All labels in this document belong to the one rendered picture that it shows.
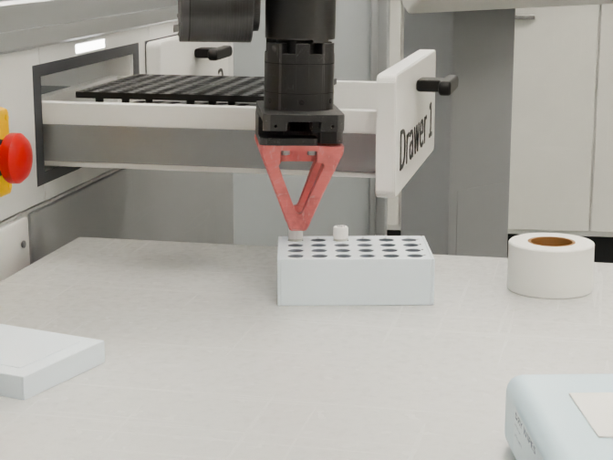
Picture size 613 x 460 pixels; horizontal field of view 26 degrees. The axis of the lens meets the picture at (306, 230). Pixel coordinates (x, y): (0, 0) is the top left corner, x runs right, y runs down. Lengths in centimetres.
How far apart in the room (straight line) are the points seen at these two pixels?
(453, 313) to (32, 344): 33
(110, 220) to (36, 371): 61
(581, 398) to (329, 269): 37
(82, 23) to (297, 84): 36
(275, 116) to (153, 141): 23
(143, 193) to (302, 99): 52
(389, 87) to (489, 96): 118
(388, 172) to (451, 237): 115
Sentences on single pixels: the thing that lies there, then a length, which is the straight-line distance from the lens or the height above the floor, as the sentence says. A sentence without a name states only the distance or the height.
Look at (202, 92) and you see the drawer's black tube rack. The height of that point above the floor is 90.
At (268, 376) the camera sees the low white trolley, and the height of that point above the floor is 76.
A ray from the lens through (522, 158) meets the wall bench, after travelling 435.
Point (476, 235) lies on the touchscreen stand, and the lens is 236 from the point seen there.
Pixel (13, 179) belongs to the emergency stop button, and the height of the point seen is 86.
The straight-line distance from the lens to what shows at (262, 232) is 314.
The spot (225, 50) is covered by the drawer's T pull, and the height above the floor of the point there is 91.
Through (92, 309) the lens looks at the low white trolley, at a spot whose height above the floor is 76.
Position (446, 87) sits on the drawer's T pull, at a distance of 127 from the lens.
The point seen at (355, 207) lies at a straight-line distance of 309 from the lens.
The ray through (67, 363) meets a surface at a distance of 89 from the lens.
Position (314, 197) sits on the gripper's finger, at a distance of 108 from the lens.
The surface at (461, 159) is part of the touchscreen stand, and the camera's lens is 230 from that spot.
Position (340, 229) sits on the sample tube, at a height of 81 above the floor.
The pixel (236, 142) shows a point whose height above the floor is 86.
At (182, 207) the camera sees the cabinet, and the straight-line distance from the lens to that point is 170.
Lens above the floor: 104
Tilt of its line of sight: 12 degrees down
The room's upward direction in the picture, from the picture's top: straight up
